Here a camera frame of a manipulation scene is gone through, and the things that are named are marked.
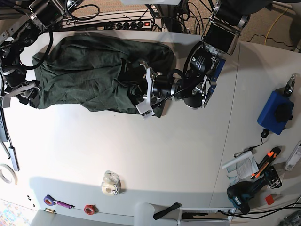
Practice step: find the purple tape roll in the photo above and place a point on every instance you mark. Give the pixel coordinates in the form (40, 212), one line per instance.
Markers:
(49, 200)

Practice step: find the teal cordless drill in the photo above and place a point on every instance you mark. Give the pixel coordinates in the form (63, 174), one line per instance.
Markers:
(240, 193)

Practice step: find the purple pen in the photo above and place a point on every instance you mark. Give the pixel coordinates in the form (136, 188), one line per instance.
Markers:
(60, 203)

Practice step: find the metal clip pulley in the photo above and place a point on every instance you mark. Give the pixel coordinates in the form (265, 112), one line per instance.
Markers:
(290, 86)

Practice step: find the red tape roll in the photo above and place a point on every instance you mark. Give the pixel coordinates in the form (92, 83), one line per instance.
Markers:
(90, 209)

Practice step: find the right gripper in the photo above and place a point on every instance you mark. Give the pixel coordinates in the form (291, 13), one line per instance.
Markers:
(27, 94)

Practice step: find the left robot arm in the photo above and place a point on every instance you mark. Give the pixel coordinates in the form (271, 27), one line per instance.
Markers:
(196, 83)

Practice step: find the orange black utility knife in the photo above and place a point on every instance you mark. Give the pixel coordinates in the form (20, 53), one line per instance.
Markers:
(267, 160)

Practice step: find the white paper booklet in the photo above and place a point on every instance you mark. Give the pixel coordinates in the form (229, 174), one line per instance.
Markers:
(241, 167)

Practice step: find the black power strip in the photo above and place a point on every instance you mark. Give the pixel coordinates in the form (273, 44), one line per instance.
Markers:
(132, 25)

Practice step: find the white plastic tube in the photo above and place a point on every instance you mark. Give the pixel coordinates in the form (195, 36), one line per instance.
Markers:
(143, 214)

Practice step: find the grey remote panel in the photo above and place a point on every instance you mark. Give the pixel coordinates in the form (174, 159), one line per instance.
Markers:
(3, 131)

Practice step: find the white masking tape roll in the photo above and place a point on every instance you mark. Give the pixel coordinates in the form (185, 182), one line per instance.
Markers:
(7, 175)

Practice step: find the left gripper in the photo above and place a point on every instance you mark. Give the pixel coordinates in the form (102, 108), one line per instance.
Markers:
(145, 93)

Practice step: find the grey usb hub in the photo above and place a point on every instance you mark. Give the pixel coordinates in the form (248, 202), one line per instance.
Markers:
(14, 158)

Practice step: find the red square sticker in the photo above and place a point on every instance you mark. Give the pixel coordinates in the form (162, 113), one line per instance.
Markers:
(269, 199)

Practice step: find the dark green t-shirt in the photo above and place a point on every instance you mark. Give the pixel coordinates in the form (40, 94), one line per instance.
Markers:
(87, 70)

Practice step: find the silver carabiner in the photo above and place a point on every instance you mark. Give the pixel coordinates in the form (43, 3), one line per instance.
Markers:
(243, 151)

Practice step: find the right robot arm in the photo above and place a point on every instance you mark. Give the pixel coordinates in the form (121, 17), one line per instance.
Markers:
(43, 15)

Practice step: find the blue box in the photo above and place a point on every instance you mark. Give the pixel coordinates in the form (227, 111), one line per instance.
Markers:
(267, 119)

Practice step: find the black knob on box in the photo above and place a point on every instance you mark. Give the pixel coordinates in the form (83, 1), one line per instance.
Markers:
(283, 113)

